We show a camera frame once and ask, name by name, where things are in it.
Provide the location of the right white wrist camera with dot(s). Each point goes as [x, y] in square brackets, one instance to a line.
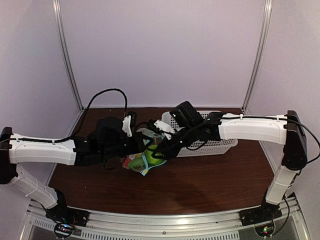
[160, 127]

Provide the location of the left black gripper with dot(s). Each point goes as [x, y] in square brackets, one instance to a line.
[138, 144]

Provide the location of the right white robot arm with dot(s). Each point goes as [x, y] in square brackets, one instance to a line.
[285, 130]

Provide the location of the right aluminium frame post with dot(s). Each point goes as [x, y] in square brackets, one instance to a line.
[263, 36]

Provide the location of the left round circuit board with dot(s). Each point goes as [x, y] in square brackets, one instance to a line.
[63, 230]

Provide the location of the green toy cucumber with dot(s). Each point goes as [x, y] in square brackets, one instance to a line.
[136, 165]

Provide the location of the clear zip top bag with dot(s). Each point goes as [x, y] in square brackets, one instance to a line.
[156, 139]

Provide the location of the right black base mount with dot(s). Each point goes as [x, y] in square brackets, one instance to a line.
[264, 213]

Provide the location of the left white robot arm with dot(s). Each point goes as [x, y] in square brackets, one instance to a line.
[112, 138]

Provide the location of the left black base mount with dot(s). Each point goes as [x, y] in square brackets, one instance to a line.
[70, 216]

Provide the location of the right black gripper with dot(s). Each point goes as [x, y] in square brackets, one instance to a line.
[166, 148]

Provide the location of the front aluminium rail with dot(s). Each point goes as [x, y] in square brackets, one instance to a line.
[223, 225]

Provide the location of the round circuit board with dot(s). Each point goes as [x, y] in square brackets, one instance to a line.
[63, 230]
[265, 230]

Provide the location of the white perforated plastic basket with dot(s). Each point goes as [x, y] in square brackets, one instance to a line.
[209, 149]

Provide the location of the left aluminium frame post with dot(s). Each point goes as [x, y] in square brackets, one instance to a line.
[65, 53]

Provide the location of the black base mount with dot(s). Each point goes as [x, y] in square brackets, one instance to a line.
[70, 216]
[264, 213]

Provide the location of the aluminium frame post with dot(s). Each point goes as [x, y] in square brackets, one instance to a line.
[65, 53]
[263, 36]

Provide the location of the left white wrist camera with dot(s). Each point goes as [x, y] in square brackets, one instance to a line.
[129, 122]

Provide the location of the right round circuit board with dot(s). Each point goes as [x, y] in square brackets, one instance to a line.
[265, 230]

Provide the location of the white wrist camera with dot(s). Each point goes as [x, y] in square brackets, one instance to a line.
[129, 122]
[160, 127]

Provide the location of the green toy apple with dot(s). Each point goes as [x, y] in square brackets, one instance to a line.
[151, 160]

